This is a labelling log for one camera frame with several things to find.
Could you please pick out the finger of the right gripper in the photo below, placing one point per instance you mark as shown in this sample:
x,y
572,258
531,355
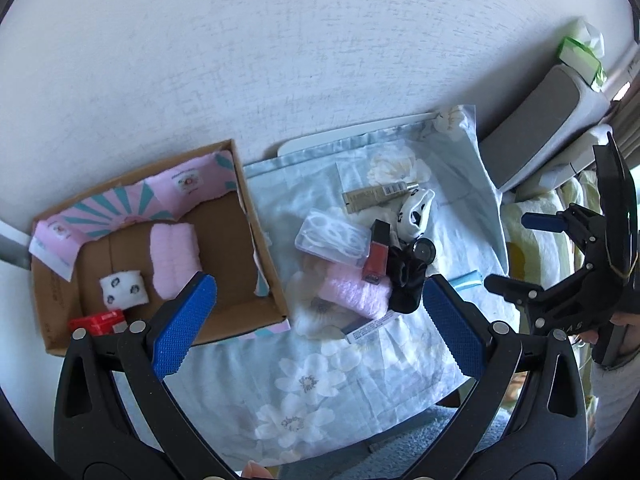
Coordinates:
x,y
582,226
565,306

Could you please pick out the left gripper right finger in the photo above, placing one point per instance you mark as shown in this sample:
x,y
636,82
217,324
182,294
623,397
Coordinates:
x,y
489,357

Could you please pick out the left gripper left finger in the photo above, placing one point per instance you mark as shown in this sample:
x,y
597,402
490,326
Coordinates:
x,y
150,356

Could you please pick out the red snack box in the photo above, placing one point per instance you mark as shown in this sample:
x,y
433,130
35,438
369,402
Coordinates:
x,y
105,323

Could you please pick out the white panda sock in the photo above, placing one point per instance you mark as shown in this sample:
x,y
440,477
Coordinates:
x,y
412,219
124,290

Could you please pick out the pink fluffy sock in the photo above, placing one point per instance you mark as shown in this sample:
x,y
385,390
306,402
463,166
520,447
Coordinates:
x,y
175,257
345,287

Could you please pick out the black fabric scrunchie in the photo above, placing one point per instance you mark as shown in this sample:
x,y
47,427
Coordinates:
x,y
406,270

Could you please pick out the black round compact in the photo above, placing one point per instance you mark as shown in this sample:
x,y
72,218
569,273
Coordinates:
x,y
424,250

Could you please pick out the person right hand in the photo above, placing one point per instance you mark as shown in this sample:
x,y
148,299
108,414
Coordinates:
x,y
631,341

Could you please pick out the person left hand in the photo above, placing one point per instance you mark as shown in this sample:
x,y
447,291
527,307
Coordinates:
x,y
253,470

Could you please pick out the floral yellow bedding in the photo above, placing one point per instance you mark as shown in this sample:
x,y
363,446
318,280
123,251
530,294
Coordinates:
x,y
545,258

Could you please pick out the grey cushion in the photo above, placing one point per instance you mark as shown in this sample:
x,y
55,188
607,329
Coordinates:
x,y
554,113

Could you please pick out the cardboard box pink lining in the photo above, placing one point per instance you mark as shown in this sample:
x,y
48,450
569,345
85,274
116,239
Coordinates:
x,y
107,229

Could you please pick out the red lip gloss bottle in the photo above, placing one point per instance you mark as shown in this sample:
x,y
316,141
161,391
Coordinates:
x,y
375,267

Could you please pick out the green tissue pack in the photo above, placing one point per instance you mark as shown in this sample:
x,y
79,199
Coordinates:
x,y
582,49

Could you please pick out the floral light blue cloth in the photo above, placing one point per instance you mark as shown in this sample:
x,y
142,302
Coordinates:
x,y
356,360

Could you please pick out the gold cosmetic tube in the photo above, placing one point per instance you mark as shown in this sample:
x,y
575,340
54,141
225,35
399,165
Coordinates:
x,y
364,198

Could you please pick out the clear plastic case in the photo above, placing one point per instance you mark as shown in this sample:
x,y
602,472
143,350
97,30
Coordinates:
x,y
333,239

